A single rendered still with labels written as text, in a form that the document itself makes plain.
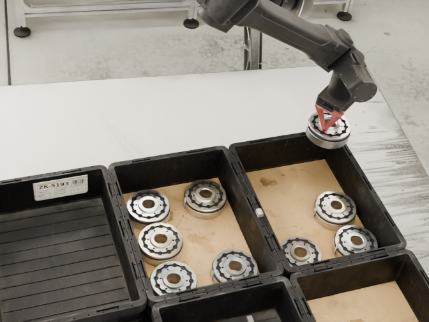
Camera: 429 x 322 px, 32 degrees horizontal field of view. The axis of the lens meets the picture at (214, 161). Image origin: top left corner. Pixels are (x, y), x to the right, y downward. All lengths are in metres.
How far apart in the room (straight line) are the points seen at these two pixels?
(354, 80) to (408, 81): 2.16
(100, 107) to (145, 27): 1.56
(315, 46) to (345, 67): 0.11
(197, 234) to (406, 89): 2.11
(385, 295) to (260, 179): 0.43
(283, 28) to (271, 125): 0.86
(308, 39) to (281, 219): 0.51
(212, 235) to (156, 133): 0.51
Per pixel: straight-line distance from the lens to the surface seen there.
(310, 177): 1.93
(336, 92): 1.68
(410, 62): 3.86
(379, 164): 2.21
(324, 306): 1.68
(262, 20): 1.36
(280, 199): 1.86
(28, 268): 1.70
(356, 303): 1.71
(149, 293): 1.53
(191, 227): 1.76
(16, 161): 2.09
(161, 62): 3.54
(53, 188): 1.76
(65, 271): 1.69
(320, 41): 1.52
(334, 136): 1.75
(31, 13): 3.64
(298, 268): 1.60
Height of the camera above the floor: 2.20
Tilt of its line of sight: 45 degrees down
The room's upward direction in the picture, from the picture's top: 8 degrees clockwise
